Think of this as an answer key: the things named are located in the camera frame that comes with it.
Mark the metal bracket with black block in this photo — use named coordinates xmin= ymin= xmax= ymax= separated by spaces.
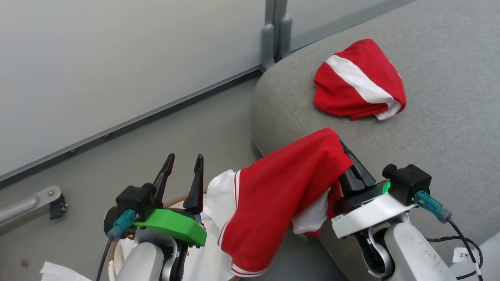
xmin=0 ymin=185 xmax=68 ymax=228

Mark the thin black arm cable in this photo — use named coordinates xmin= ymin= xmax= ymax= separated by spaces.
xmin=425 ymin=235 xmax=484 ymax=281

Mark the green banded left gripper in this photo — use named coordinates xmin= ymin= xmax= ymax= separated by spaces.
xmin=134 ymin=153 xmax=208 ymax=247

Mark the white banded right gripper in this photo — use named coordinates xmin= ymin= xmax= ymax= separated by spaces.
xmin=331 ymin=137 xmax=418 ymax=239

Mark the grey fabric sofa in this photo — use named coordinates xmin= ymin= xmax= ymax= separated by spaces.
xmin=250 ymin=0 xmax=500 ymax=281

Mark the grey aluminium partition frame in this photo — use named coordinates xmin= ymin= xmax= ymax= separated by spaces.
xmin=0 ymin=0 xmax=414 ymax=185

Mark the red garment with white band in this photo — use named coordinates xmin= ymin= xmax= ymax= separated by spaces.
xmin=313 ymin=38 xmax=407 ymax=121

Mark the left camera cable teal plug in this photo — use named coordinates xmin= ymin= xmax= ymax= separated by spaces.
xmin=96 ymin=209 xmax=138 ymax=281

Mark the woven wicker laundry basket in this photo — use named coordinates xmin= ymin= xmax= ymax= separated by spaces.
xmin=109 ymin=190 xmax=241 ymax=281

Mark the red garment with striped hem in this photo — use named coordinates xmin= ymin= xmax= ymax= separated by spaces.
xmin=217 ymin=127 xmax=354 ymax=278

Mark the white cable label tag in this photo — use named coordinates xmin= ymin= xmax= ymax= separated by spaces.
xmin=452 ymin=247 xmax=476 ymax=263

